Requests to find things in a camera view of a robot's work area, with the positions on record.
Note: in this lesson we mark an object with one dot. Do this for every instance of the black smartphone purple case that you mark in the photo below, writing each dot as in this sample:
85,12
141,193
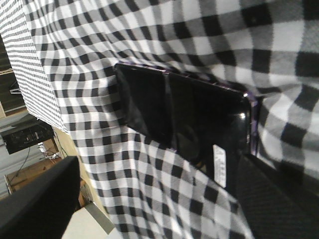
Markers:
208,123

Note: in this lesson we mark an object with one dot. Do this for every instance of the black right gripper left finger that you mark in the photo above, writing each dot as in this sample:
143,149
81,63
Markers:
42,209

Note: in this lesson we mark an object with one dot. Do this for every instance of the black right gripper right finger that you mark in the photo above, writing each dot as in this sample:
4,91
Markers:
275,206

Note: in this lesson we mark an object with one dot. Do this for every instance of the black white checkered bed sheet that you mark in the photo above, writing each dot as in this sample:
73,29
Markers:
29,30

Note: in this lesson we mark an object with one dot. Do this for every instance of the black white checkered quilt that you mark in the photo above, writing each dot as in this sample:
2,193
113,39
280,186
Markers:
269,46

